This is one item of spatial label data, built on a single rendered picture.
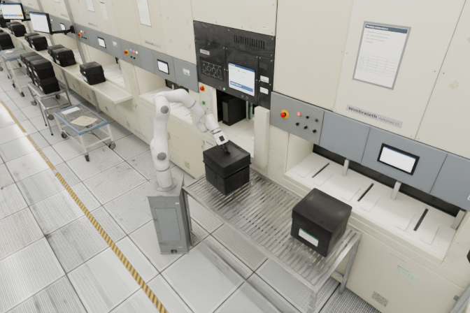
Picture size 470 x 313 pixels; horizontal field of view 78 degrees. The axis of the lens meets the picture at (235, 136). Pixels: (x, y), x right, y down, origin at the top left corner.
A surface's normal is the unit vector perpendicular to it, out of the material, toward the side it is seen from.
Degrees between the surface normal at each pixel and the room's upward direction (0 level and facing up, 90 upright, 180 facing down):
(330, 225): 0
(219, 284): 0
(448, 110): 90
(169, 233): 90
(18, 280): 0
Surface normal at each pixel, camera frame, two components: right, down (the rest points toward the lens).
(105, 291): -0.02, -0.84
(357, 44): -0.71, 0.39
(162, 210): 0.00, 0.54
